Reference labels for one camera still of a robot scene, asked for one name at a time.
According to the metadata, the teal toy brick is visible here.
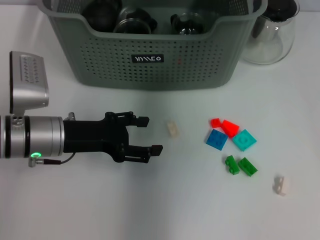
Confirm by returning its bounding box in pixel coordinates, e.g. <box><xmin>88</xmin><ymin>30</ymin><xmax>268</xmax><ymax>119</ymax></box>
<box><xmin>232</xmin><ymin>128</ymin><xmax>258</xmax><ymax>152</ymax></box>

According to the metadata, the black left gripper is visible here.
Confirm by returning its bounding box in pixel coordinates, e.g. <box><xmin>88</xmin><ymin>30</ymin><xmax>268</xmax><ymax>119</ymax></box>
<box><xmin>62</xmin><ymin>110</ymin><xmax>164</xmax><ymax>165</ymax></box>

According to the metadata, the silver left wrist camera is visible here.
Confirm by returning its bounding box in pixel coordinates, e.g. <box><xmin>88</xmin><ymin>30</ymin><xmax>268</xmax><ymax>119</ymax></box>
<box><xmin>9</xmin><ymin>50</ymin><xmax>50</xmax><ymax>116</ymax></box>

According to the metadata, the black round teapot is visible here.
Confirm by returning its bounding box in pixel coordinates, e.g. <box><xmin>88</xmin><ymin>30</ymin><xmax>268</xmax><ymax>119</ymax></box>
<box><xmin>81</xmin><ymin>0</ymin><xmax>121</xmax><ymax>33</ymax></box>

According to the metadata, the white toy brick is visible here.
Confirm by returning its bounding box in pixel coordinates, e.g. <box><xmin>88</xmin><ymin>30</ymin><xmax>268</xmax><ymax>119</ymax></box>
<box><xmin>165</xmin><ymin>120</ymin><xmax>180</xmax><ymax>138</ymax></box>
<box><xmin>272</xmin><ymin>175</ymin><xmax>292</xmax><ymax>197</ymax></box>

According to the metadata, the orange-red slope brick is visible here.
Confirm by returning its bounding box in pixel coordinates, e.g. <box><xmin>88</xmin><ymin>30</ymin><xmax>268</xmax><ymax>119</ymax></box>
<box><xmin>221</xmin><ymin>119</ymin><xmax>240</xmax><ymax>138</ymax></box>

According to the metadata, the blue flat toy brick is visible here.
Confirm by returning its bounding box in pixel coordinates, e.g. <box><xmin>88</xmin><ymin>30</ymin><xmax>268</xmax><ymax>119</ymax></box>
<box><xmin>205</xmin><ymin>128</ymin><xmax>228</xmax><ymax>151</ymax></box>

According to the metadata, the grey-green perforated storage bin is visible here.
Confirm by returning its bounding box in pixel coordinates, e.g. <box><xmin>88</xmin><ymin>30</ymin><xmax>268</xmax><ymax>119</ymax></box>
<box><xmin>36</xmin><ymin>0</ymin><xmax>268</xmax><ymax>91</ymax></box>

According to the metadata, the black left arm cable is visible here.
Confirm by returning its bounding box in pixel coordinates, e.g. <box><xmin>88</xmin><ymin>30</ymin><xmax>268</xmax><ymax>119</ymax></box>
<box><xmin>28</xmin><ymin>151</ymin><xmax>76</xmax><ymax>168</ymax></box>

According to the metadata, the small orange-red square brick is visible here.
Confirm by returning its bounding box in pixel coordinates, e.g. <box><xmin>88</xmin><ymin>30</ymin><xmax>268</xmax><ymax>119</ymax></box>
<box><xmin>209</xmin><ymin>117</ymin><xmax>223</xmax><ymax>129</ymax></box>

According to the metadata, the green toy brick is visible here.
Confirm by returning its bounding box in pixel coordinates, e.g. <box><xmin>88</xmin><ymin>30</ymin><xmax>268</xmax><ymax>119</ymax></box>
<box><xmin>224</xmin><ymin>154</ymin><xmax>241</xmax><ymax>176</ymax></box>
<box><xmin>237</xmin><ymin>157</ymin><xmax>258</xmax><ymax>178</ymax></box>

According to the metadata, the clear glass carafe black lid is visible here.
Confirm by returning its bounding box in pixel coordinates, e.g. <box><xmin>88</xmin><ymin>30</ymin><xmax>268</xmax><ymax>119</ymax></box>
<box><xmin>241</xmin><ymin>0</ymin><xmax>300</xmax><ymax>66</ymax></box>

